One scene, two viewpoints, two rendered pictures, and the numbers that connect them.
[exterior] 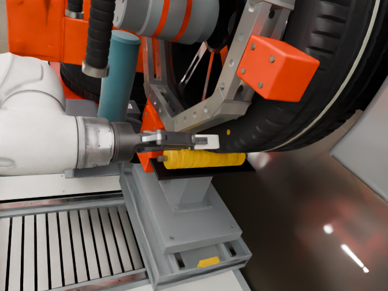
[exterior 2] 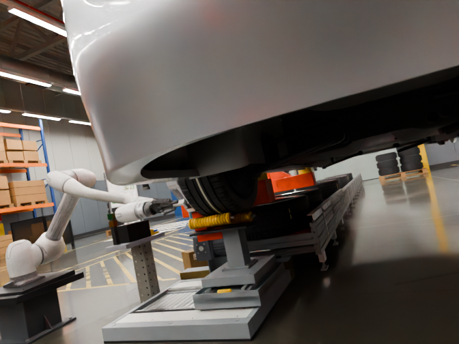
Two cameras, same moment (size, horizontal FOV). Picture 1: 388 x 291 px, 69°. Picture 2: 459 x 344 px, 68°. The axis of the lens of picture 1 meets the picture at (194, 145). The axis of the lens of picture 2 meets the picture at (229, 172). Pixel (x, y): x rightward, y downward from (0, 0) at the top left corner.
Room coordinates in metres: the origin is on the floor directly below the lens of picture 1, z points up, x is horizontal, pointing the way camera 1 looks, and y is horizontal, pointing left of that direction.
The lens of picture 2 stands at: (-0.18, -1.70, 0.65)
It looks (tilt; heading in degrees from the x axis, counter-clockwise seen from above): 3 degrees up; 58
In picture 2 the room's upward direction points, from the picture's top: 11 degrees counter-clockwise
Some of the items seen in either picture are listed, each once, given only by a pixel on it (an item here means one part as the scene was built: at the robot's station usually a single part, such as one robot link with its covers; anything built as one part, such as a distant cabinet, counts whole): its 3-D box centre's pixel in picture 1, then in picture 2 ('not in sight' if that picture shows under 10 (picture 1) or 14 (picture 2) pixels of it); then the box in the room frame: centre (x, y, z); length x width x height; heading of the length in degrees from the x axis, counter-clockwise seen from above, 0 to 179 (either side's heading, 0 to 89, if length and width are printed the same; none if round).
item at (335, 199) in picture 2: not in sight; (333, 207); (2.45, 0.70, 0.28); 2.47 x 0.06 x 0.22; 35
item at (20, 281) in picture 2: not in sight; (21, 279); (-0.23, 0.98, 0.35); 0.22 x 0.18 x 0.06; 33
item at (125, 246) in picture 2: not in sight; (137, 241); (0.48, 0.69, 0.44); 0.43 x 0.17 x 0.03; 35
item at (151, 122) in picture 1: (170, 140); (210, 224); (0.74, 0.08, 0.48); 0.16 x 0.12 x 0.17; 125
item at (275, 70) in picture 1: (274, 68); not in sight; (0.47, -0.08, 0.85); 0.09 x 0.08 x 0.07; 35
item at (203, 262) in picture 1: (179, 214); (242, 283); (0.81, -0.04, 0.13); 0.50 x 0.36 x 0.10; 35
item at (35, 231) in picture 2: not in sight; (42, 235); (0.29, 9.10, 0.49); 1.27 x 0.88 x 0.97; 127
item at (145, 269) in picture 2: not in sight; (145, 272); (0.50, 0.71, 0.21); 0.10 x 0.10 x 0.42; 35
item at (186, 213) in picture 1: (191, 176); (237, 249); (0.82, -0.03, 0.32); 0.40 x 0.30 x 0.28; 35
